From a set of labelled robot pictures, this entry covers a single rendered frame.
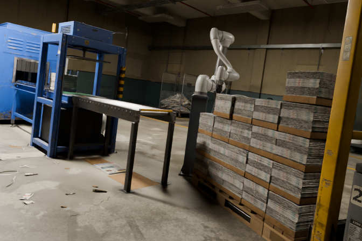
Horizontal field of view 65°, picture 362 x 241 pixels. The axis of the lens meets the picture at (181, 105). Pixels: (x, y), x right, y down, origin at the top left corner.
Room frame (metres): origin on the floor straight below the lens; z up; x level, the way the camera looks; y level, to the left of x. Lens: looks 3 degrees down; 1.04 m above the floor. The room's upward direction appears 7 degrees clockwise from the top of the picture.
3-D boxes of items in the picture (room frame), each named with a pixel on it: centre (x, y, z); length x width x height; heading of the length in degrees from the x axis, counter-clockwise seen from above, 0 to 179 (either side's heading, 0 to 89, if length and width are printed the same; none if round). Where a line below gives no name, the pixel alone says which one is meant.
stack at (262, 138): (2.73, -0.66, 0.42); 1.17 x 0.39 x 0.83; 27
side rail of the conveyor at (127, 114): (3.14, 0.89, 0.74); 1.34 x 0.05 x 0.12; 47
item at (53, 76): (4.41, 1.88, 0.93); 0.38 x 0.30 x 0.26; 47
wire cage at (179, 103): (11.27, 0.19, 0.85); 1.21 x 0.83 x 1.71; 47
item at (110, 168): (3.35, 0.74, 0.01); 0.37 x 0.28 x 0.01; 47
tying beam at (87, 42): (4.02, 1.46, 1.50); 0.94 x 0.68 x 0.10; 137
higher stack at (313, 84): (2.08, -0.98, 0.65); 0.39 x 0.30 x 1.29; 117
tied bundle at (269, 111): (2.35, -0.85, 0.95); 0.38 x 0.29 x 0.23; 116
